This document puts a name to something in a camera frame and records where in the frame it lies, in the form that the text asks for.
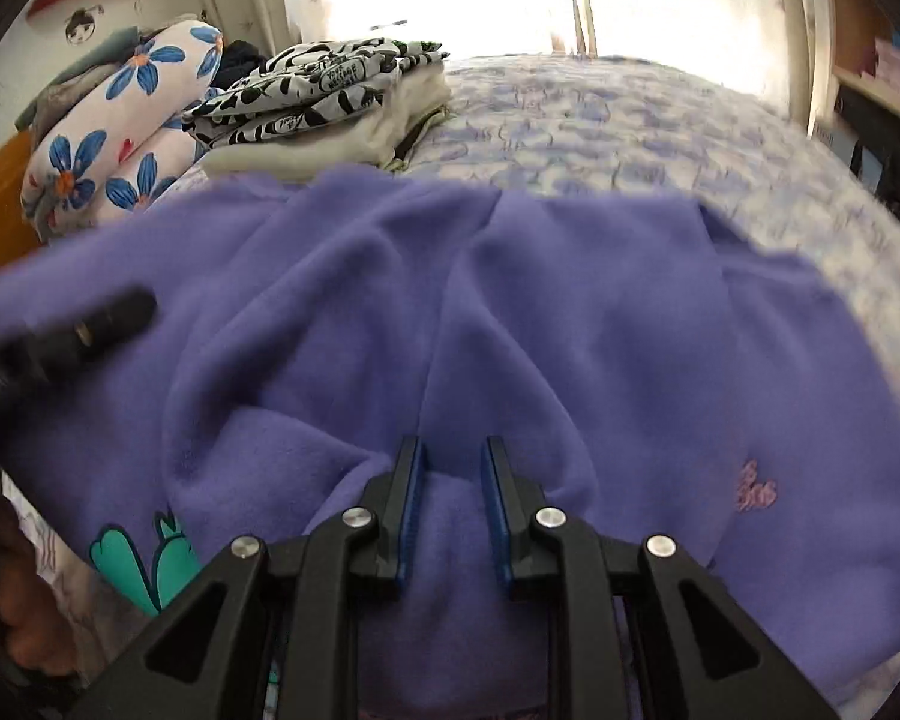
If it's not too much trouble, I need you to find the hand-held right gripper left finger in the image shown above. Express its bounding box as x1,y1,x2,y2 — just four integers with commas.
67,435,428,720

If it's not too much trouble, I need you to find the black cartoon wall sticker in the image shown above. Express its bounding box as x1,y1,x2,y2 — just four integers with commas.
66,6,104,42

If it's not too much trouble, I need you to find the dark clothes pile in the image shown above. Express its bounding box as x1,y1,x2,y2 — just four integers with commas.
214,40,267,91

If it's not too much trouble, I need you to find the floral rolled quilt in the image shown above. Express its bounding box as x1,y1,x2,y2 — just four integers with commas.
21,15,226,237

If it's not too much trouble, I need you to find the black white printed folded garment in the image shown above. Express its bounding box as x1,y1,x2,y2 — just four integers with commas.
182,37,451,155

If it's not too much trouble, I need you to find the purple zip hoodie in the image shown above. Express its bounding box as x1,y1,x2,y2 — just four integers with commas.
0,167,900,720

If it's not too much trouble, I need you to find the grey folded cloth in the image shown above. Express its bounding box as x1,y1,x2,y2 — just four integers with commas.
15,24,140,132

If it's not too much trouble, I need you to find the person's left hand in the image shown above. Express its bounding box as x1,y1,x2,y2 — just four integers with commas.
0,495,76,680

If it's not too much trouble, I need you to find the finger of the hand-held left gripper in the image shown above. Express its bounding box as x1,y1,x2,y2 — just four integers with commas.
15,286,158,383

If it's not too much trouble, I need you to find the wooden shelf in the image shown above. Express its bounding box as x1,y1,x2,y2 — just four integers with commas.
825,0,900,136

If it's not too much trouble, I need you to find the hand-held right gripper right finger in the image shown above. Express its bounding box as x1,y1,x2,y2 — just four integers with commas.
480,435,841,720

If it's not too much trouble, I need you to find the cat printed bed blanket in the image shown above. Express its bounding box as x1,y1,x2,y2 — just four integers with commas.
0,52,900,720

